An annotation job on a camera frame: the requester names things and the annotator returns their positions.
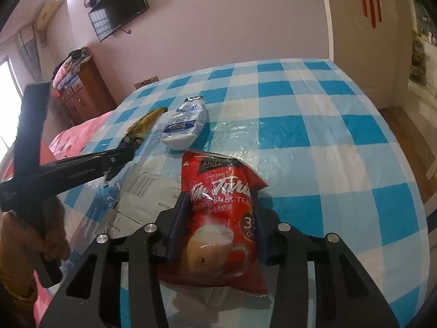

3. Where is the folded clothes pile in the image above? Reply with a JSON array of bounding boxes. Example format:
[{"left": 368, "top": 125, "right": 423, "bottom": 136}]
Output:
[{"left": 52, "top": 46, "right": 92, "bottom": 91}]

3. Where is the bright window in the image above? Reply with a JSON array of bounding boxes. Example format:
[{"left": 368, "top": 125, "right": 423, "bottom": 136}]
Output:
[{"left": 0, "top": 59, "right": 22, "bottom": 160}]

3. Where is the white door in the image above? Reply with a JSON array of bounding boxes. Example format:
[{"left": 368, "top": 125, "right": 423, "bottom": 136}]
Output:
[{"left": 324, "top": 0, "right": 413, "bottom": 109}]

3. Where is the grey patterned curtain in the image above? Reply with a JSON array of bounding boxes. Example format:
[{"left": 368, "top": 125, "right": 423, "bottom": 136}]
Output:
[{"left": 16, "top": 25, "right": 48, "bottom": 82}]

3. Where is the yellow sleeved left forearm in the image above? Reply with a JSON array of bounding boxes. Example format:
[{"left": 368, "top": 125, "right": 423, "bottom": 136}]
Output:
[{"left": 1, "top": 267, "right": 38, "bottom": 327}]

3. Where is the blue white checkered tablecloth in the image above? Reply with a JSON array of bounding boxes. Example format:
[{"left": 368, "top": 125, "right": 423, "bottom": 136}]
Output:
[{"left": 81, "top": 59, "right": 430, "bottom": 327}]

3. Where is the wall-mounted black television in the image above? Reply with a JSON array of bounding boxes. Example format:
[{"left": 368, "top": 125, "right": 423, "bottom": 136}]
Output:
[{"left": 88, "top": 0, "right": 150, "bottom": 42}]

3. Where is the white air conditioner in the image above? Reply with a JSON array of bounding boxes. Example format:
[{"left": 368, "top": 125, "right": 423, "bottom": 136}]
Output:
[{"left": 36, "top": 0, "right": 65, "bottom": 31}]

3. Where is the brown gold snack bar wrapper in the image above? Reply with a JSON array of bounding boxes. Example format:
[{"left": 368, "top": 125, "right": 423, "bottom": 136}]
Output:
[{"left": 123, "top": 107, "right": 168, "bottom": 146}]

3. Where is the brown wooden cabinet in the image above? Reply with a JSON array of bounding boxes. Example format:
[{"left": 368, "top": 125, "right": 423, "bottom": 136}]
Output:
[{"left": 57, "top": 59, "right": 117, "bottom": 125}]

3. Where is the person's left hand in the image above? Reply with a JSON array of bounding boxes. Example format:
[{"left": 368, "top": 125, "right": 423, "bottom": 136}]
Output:
[{"left": 1, "top": 197, "right": 70, "bottom": 286}]

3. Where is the white blue plastic bottle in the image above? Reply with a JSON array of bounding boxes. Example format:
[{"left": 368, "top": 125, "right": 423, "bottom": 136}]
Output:
[{"left": 161, "top": 96, "right": 209, "bottom": 151}]

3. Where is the wall power socket strip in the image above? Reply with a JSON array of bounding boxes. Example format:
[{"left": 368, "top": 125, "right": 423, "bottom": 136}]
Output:
[{"left": 134, "top": 76, "right": 159, "bottom": 89}]

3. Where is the pink floral bed sheet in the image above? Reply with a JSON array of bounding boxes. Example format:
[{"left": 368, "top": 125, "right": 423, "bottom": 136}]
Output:
[{"left": 1, "top": 111, "right": 112, "bottom": 327}]

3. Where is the red milk tea packet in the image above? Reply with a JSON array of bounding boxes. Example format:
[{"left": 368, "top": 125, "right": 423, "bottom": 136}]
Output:
[{"left": 158, "top": 150, "right": 267, "bottom": 296}]

